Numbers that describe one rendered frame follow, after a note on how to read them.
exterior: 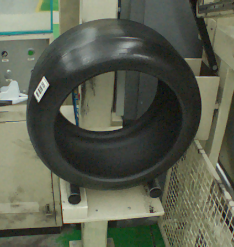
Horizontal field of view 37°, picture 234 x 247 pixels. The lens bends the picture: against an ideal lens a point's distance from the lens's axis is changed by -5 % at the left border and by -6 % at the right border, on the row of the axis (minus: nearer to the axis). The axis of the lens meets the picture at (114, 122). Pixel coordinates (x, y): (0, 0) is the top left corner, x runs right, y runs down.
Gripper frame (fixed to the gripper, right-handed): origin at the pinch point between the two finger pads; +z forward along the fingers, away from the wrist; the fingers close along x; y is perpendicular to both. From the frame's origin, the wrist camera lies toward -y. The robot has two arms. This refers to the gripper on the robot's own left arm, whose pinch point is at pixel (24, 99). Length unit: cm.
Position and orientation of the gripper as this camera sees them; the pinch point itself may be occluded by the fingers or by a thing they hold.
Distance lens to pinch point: 115.5
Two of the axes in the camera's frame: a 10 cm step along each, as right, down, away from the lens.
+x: -1.6, -5.2, 8.4
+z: 9.8, 0.5, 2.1
